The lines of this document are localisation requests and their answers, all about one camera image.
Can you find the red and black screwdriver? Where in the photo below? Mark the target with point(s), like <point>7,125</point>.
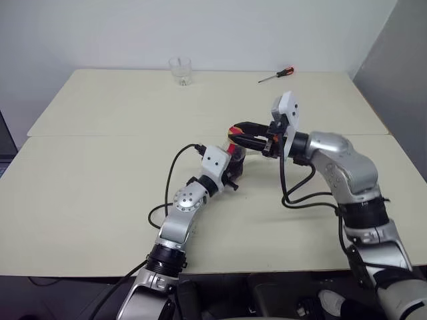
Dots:
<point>283,71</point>

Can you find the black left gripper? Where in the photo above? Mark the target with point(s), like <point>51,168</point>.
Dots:
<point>231,180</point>

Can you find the clear glass tumbler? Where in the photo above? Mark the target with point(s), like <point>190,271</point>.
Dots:
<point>180,73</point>

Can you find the plastic bottle with dark drink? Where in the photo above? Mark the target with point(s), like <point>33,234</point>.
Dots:
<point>237,160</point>

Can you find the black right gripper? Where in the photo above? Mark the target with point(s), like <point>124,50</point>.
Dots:
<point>277,133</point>

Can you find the white rounded object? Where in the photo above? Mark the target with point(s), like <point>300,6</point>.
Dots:
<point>332,300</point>

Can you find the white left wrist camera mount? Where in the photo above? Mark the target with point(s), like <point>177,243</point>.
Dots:
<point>215,163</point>

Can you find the grey partition panel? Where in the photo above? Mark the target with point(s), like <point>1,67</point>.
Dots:
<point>400,83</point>

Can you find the dark rounded shape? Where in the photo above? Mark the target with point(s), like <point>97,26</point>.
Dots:
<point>280,296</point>

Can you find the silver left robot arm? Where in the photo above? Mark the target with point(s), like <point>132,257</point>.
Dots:
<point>180,226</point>

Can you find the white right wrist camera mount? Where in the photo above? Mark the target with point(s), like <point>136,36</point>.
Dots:
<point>291,106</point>

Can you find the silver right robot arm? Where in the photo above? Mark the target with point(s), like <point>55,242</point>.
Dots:
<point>353,166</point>

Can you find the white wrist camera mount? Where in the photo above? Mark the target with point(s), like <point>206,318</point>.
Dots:
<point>215,163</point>
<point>291,106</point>

